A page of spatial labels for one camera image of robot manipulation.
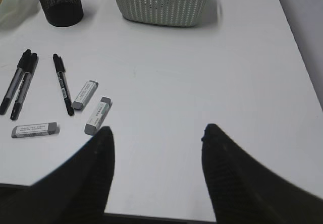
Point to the grey white eraser bottom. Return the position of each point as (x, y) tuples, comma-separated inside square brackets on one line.
[(34, 130)]

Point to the black mesh pen holder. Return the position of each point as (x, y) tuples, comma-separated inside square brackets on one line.
[(62, 13)]

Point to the pale green plastic basket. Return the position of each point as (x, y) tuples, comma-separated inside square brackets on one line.
[(175, 13)]

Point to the frosted green wavy plate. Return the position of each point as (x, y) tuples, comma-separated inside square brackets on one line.
[(15, 12)]

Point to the grey white eraser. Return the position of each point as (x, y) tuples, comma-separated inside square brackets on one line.
[(34, 130), (98, 116), (85, 95)]

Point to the black marker pen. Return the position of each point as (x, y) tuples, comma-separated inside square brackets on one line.
[(60, 71), (17, 77), (24, 87)]

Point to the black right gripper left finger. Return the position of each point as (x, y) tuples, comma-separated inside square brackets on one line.
[(76, 192)]

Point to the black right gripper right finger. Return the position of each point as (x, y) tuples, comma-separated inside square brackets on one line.
[(242, 190)]

